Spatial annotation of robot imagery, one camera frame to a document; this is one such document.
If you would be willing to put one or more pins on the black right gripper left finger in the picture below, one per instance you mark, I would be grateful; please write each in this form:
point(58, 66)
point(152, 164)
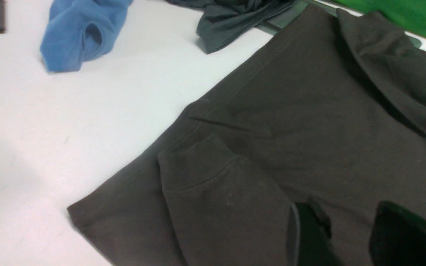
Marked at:
point(309, 236)

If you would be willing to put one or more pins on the green backdrop cloth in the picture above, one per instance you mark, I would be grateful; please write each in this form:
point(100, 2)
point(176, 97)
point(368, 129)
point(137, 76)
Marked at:
point(409, 14)

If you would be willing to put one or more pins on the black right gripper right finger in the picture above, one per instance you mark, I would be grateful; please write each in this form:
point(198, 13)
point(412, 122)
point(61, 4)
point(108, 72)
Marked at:
point(398, 237)

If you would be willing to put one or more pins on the dark teal crumpled garment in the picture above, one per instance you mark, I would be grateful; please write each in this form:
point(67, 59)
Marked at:
point(224, 21)

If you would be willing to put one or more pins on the blue crumpled garment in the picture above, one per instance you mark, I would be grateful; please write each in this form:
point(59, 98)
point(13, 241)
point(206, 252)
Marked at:
point(79, 31)

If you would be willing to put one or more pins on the dark gray long-sleeve top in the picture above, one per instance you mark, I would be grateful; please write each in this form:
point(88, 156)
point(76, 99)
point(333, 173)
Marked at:
point(332, 109)

